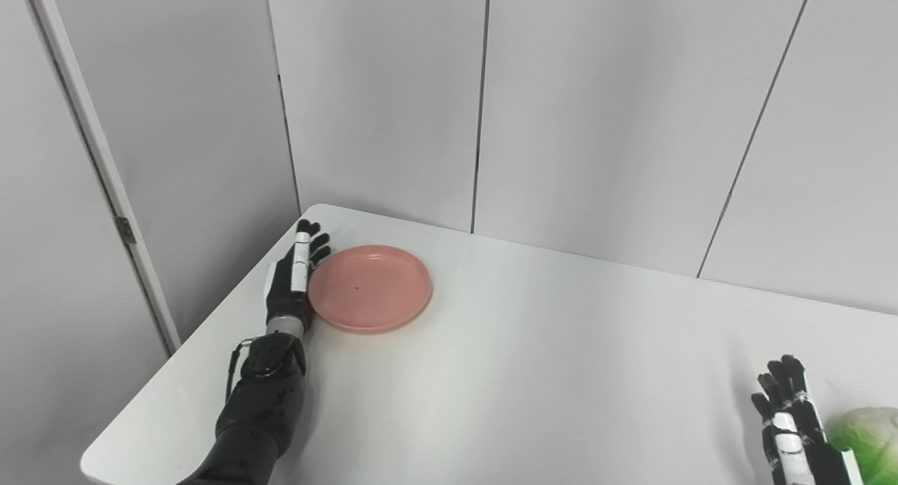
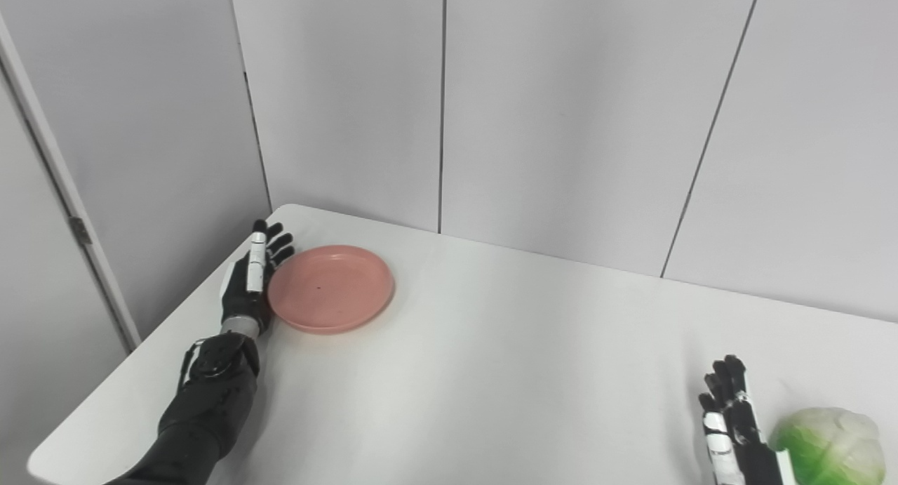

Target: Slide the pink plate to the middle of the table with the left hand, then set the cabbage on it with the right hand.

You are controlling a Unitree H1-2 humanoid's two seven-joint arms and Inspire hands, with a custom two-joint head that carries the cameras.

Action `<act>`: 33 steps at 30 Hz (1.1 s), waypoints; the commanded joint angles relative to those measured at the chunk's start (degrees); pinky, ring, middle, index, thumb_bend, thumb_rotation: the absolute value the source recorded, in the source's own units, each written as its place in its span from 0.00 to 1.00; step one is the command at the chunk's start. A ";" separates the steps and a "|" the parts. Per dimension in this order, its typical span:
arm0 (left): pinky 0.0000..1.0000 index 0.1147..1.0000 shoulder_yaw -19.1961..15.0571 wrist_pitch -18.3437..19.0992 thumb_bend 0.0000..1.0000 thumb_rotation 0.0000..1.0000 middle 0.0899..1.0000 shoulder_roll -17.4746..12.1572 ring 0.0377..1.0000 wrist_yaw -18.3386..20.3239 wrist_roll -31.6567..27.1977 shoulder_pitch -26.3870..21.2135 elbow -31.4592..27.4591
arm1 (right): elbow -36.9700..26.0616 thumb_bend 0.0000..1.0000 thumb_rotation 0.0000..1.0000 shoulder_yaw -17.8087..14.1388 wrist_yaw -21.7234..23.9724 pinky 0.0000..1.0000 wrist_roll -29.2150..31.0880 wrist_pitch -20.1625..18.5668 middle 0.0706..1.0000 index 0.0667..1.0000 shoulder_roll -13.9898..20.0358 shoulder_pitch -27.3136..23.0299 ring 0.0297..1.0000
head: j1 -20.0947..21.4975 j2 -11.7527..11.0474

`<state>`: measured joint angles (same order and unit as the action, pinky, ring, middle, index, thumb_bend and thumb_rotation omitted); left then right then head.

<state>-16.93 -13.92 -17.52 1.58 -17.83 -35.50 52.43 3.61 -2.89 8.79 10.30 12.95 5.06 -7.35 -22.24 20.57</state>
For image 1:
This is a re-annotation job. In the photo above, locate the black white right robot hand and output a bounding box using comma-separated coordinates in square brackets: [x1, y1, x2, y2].
[751, 355, 864, 485]

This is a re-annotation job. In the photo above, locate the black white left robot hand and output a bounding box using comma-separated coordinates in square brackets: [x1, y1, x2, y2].
[264, 219, 332, 320]

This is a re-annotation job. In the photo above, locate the green white cabbage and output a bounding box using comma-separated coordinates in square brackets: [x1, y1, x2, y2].
[826, 407, 898, 485]

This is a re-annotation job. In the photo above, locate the pink round plate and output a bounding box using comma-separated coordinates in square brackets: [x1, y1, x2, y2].
[307, 244, 433, 334]

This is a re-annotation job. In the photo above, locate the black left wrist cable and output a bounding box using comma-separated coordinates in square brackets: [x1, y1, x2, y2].
[224, 338, 257, 401]

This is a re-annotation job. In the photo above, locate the white door frame strip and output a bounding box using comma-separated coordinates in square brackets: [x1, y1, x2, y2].
[23, 0, 182, 354]

